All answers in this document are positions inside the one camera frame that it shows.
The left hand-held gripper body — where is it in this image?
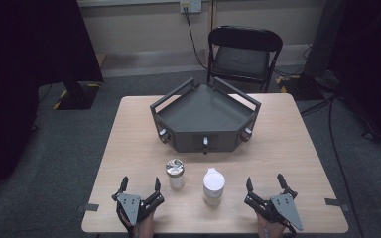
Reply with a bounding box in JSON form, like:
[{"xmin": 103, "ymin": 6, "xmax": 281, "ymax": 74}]
[{"xmin": 111, "ymin": 187, "xmax": 166, "ymax": 229}]

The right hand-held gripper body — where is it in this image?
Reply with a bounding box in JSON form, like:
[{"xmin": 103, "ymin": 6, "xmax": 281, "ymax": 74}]
[{"xmin": 243, "ymin": 190, "xmax": 305, "ymax": 233}]

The glass shaker with metal lid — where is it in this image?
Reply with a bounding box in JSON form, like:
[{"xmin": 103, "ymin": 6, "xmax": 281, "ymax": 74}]
[{"xmin": 165, "ymin": 158, "xmax": 186, "ymax": 190}]

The clear jar with white lid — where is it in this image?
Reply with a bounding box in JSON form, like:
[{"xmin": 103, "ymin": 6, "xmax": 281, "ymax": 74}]
[{"xmin": 201, "ymin": 167, "xmax": 226, "ymax": 207}]

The dark grey corner rack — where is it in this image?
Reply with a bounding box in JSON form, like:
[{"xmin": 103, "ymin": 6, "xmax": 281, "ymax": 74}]
[{"xmin": 149, "ymin": 76, "xmax": 263, "ymax": 156}]

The person's right hand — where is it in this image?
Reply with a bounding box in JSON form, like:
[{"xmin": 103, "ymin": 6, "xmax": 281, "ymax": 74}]
[{"xmin": 255, "ymin": 212, "xmax": 288, "ymax": 238}]

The person's left hand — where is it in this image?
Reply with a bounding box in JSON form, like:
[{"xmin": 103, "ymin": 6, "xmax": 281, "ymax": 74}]
[{"xmin": 120, "ymin": 210, "xmax": 157, "ymax": 238}]

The grey tape strip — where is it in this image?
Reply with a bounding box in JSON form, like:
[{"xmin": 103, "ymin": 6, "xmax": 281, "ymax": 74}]
[
  {"xmin": 323, "ymin": 196, "xmax": 351, "ymax": 213},
  {"xmin": 76, "ymin": 202, "xmax": 100, "ymax": 213}
]

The dark floor plate striped tape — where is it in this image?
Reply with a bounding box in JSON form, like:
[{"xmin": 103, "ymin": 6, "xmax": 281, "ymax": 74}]
[{"xmin": 275, "ymin": 73, "xmax": 325, "ymax": 102}]

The black stand base striped tape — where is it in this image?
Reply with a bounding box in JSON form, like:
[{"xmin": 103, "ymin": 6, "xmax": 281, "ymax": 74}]
[{"xmin": 52, "ymin": 80, "xmax": 102, "ymax": 111}]

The black folding chair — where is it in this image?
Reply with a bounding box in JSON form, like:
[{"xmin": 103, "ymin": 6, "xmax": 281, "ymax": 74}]
[{"xmin": 206, "ymin": 25, "xmax": 284, "ymax": 94}]

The black curtain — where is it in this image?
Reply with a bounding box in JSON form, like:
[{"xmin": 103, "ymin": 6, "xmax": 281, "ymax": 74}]
[
  {"xmin": 326, "ymin": 0, "xmax": 381, "ymax": 155},
  {"xmin": 0, "ymin": 0, "xmax": 105, "ymax": 201}
]

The black floor cable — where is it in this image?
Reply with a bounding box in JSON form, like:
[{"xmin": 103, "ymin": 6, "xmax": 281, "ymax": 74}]
[{"xmin": 327, "ymin": 93, "xmax": 365, "ymax": 238}]

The black power cable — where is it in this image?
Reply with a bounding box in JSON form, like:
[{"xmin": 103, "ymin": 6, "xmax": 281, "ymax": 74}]
[{"xmin": 183, "ymin": 6, "xmax": 210, "ymax": 71}]

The white wall socket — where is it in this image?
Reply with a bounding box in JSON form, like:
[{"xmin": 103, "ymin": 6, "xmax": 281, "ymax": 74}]
[{"xmin": 179, "ymin": 0, "xmax": 203, "ymax": 15}]

